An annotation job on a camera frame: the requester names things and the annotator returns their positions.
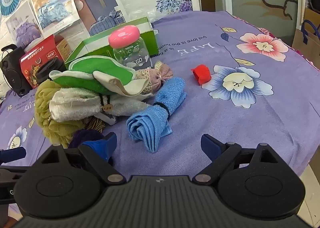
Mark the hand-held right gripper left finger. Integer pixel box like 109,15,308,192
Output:
40,132,127,185

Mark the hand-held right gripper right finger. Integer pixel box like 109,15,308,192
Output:
195,134,283,185

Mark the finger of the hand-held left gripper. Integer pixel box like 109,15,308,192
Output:
0,147,27,164

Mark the blue towel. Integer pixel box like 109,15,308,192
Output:
126,77,187,154

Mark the white fluffy towel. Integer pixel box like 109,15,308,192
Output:
49,88,150,122

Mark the olive bath pouf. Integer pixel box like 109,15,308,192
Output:
34,79,87,148

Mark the green and white cloth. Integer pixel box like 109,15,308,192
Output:
49,56,150,97

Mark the green cardboard box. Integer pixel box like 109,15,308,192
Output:
64,17,160,71

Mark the dark purple cloth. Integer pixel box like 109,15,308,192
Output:
68,129,100,149

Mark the purple floral bedsheet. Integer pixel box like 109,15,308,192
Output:
0,11,320,186

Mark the black speaker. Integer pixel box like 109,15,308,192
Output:
0,44,33,97

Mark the pink knit candy-shaped pouch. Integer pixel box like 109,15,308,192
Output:
135,60,174,93

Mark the black cup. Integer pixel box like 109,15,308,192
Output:
35,61,66,86

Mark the glass jar with pink lid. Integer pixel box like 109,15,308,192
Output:
108,25,153,69

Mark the red printed box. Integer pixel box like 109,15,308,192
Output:
19,34,65,90

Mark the small brown cardboard box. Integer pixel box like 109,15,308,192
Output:
54,35,73,61

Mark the purple bedding sample card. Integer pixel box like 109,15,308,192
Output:
5,0,43,48

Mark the striped bedding sample card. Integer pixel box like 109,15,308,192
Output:
74,0,128,37

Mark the brown paper bag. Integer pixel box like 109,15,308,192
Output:
292,20,320,55

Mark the blue bedding sample card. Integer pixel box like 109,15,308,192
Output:
28,0,80,30

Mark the gold cord bundle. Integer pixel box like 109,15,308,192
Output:
86,117,105,133

